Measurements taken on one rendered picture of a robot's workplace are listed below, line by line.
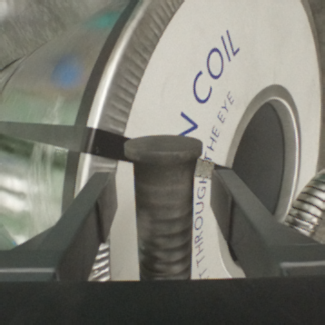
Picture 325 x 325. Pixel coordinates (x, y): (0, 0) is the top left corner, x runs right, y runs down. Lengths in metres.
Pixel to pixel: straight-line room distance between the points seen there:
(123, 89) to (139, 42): 0.07
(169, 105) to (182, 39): 0.11
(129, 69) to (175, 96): 0.09
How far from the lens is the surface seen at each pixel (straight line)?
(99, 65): 0.34
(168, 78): 0.38
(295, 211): 0.18
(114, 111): 0.31
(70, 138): 0.33
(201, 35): 0.45
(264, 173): 1.05
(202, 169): 0.45
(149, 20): 0.37
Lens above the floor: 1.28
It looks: 30 degrees down
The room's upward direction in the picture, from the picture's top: 135 degrees counter-clockwise
